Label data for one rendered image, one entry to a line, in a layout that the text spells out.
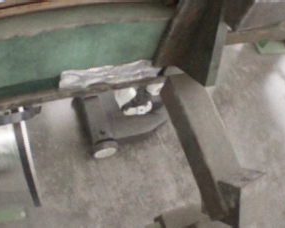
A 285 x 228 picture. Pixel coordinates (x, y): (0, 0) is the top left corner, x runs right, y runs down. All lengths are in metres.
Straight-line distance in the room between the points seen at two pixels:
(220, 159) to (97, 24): 0.25
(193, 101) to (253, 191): 0.18
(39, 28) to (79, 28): 0.05
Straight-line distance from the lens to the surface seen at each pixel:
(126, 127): 2.26
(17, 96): 0.49
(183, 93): 0.47
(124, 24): 0.41
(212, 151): 0.44
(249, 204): 0.41
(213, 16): 0.42
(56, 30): 0.38
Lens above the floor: 2.10
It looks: 55 degrees down
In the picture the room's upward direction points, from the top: 25 degrees clockwise
